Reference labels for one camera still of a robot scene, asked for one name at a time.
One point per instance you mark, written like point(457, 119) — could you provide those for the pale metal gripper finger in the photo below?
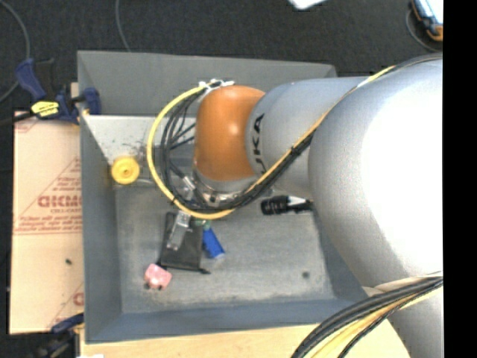
point(176, 236)

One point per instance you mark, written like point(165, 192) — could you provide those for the blue plastic block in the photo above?
point(213, 244)

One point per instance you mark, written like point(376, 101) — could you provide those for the pink toy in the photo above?
point(158, 277)

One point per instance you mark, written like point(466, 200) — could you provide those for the yellow round spool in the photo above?
point(125, 169)

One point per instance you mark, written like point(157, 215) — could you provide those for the grey metal bin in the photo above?
point(261, 267)

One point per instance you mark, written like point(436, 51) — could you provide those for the brown cardboard board red print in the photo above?
point(44, 185)

